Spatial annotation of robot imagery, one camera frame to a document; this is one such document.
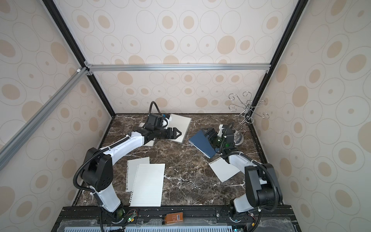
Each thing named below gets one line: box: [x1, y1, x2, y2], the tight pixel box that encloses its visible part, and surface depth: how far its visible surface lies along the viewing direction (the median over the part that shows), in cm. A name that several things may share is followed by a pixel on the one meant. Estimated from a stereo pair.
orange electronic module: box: [164, 211, 184, 224], surface depth 71 cm
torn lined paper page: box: [128, 163, 166, 207], surface depth 87 cm
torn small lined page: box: [208, 157, 241, 183], surface depth 91 cm
